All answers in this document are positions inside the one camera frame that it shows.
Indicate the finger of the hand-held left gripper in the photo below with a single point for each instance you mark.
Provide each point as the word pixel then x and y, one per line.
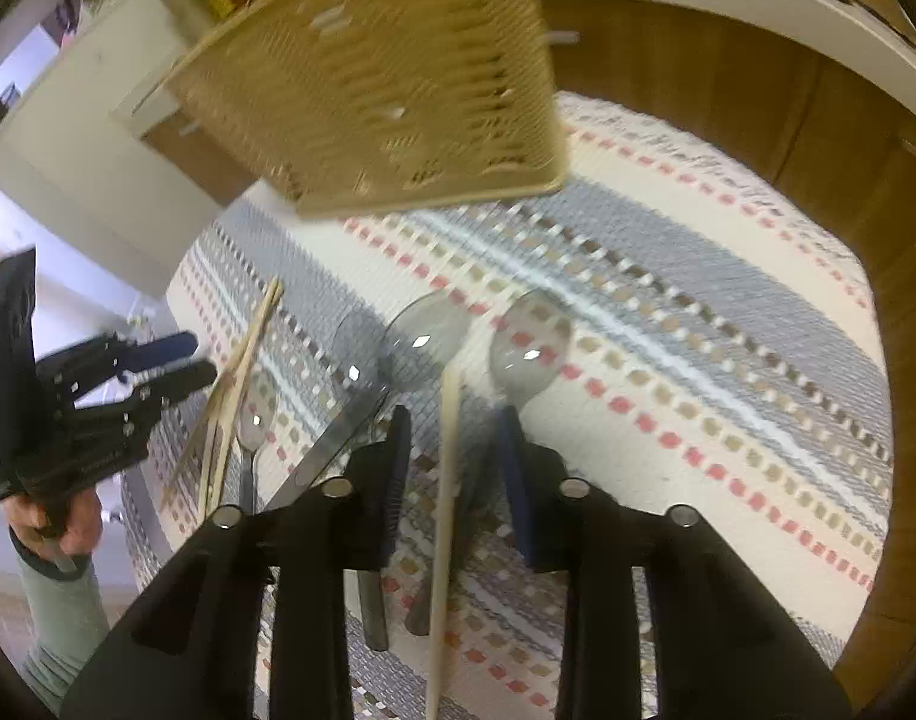
pixel 162 347
pixel 184 379

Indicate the small metal spoon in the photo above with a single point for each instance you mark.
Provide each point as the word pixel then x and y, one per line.
pixel 255 420

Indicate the yellow plastic utensil basket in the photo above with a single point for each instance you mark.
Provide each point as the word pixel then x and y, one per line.
pixel 368 75

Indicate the striped woven mat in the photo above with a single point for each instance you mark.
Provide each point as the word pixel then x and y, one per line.
pixel 690 315

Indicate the person's left forearm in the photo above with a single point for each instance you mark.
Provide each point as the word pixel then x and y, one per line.
pixel 60 630

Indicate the person's left hand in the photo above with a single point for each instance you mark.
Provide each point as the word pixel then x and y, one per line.
pixel 79 532

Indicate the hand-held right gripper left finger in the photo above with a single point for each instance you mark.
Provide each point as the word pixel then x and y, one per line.
pixel 394 487

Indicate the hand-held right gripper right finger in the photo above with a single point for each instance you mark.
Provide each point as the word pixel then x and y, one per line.
pixel 519 495

